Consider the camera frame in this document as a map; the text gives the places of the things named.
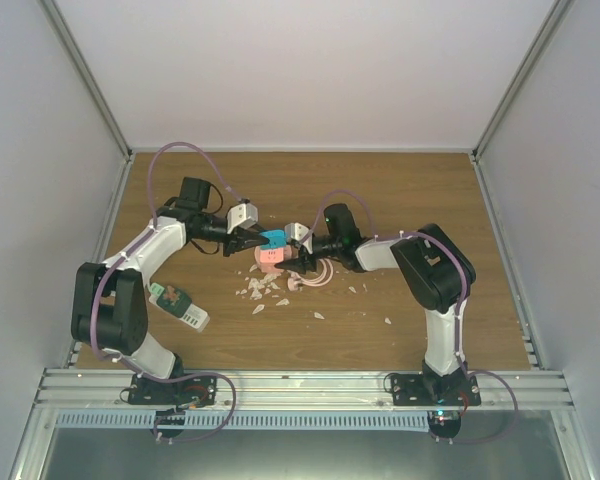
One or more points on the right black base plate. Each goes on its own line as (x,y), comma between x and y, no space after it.
(410,390)

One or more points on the blue square plug adapter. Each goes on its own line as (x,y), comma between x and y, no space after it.
(275,239)

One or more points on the pink cube socket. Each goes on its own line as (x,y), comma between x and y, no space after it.
(271,257)

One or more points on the right aluminium post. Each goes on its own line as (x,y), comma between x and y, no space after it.
(548,28)

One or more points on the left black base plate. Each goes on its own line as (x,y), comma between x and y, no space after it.
(198,392)

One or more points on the grey slotted cable duct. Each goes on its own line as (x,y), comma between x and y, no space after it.
(257,420)

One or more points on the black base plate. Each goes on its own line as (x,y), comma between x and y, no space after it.
(410,390)
(198,392)

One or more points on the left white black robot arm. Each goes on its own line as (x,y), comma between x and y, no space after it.
(109,310)

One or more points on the white power strip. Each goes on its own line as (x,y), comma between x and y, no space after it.
(182,309)

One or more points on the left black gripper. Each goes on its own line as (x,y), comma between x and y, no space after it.
(238,239)

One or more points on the left aluminium post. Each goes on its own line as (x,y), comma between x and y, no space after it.
(62,30)

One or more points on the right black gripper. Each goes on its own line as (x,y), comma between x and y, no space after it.
(299,264)

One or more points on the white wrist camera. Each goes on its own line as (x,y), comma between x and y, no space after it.
(297,230)
(243,215)

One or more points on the aluminium rail frame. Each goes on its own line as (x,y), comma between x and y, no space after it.
(325,351)

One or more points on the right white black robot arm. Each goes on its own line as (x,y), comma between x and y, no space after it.
(437,273)

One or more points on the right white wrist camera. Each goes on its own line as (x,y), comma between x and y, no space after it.
(297,230)

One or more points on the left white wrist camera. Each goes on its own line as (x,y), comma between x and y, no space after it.
(243,215)

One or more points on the pink round power strip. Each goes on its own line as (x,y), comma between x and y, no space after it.
(257,260)

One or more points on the aluminium post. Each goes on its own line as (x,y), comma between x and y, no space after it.
(548,28)
(62,30)

